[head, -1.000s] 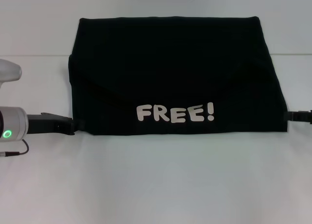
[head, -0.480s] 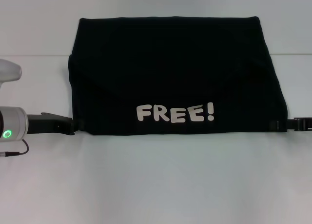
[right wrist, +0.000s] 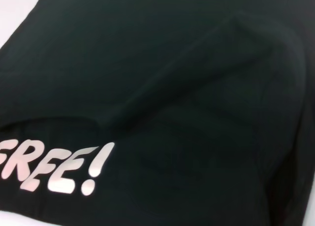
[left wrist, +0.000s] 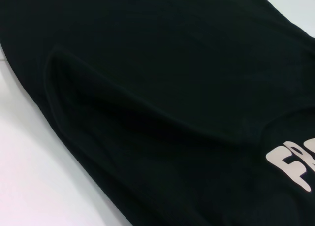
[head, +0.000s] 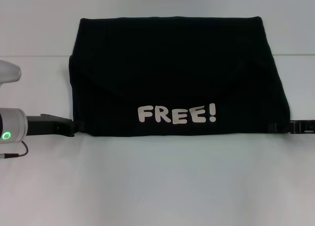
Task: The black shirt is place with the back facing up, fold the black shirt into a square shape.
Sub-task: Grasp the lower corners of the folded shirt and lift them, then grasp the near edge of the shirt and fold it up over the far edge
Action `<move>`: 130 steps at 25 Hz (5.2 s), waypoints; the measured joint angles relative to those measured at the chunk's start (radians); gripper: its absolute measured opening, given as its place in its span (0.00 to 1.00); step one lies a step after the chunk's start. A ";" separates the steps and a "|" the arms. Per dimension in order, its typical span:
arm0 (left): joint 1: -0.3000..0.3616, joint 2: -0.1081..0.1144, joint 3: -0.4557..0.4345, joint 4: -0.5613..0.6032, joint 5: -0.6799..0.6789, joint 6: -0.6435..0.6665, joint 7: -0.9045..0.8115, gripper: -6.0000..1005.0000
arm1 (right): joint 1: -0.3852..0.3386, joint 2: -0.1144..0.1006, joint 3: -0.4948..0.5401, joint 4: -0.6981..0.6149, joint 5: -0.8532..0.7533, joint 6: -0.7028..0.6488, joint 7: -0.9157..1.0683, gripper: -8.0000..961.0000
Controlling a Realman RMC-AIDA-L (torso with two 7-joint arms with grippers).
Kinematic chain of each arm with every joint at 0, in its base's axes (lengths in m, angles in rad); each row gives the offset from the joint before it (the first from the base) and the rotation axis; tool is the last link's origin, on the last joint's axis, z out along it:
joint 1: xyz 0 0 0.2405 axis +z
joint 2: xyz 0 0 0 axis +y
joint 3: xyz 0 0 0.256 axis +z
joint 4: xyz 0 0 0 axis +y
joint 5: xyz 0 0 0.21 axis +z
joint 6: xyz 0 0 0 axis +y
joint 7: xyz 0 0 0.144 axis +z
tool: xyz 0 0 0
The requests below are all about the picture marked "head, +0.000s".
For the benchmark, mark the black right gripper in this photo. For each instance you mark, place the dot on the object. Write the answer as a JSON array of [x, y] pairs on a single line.
[[302, 127]]

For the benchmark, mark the black shirt with FREE print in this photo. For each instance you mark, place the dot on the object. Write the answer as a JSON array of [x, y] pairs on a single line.
[[172, 63]]

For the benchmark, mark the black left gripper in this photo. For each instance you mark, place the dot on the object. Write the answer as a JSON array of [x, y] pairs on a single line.
[[44, 126]]

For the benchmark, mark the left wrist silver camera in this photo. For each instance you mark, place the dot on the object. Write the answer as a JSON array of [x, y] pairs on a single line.
[[8, 72]]

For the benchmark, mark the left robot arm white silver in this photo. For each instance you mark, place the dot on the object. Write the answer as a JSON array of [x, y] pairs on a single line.
[[13, 125]]

